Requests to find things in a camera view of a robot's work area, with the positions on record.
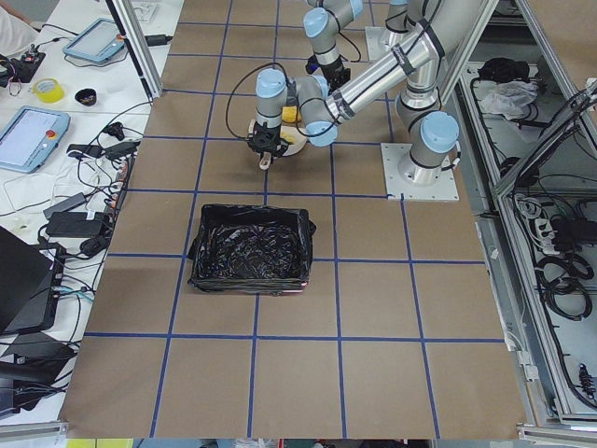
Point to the bin with black bag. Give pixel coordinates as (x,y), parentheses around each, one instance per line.
(252,249)

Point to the white crumpled cloth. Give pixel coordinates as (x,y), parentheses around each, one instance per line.
(511,100)

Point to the blue teach pendant near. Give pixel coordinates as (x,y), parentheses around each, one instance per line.
(30,137)

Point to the black power adapter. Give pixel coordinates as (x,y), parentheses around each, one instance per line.
(76,224)

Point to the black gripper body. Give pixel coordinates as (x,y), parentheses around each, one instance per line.
(264,133)
(337,74)

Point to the blue teach pendant far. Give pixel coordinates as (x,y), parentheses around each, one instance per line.
(96,45)

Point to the black laptop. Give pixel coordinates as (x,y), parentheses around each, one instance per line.
(30,278)

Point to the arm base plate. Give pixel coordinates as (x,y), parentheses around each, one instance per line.
(379,40)
(407,181)

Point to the yellow green sponge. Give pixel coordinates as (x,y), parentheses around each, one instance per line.
(290,114)

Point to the blue teach pendant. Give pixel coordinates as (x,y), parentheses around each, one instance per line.
(96,45)
(30,137)

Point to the aluminium frame post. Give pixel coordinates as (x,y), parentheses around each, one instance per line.
(130,29)

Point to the yellow tape roll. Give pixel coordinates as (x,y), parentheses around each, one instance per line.
(48,90)

